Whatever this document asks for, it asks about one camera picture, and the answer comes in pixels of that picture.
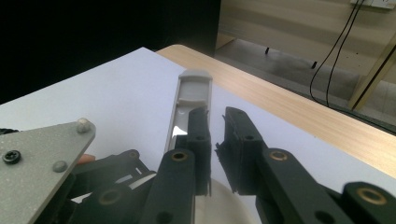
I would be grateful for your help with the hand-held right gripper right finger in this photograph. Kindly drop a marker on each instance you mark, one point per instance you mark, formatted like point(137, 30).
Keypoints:
point(264, 180)

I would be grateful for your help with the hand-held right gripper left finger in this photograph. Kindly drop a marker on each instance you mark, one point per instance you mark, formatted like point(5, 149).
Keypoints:
point(180, 180)

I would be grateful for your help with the white board sheet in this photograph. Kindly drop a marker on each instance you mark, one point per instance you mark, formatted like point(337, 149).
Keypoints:
point(124, 93)

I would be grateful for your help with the light wooden table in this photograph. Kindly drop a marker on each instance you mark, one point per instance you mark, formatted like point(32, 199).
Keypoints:
point(295, 109)

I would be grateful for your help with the black curtain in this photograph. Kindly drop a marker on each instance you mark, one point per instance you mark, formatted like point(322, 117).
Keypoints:
point(93, 31)

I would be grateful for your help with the light wooden wall strip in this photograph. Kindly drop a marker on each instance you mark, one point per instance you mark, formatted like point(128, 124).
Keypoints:
point(373, 77)

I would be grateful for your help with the white wall socket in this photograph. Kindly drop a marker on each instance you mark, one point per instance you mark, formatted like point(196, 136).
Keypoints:
point(376, 3)

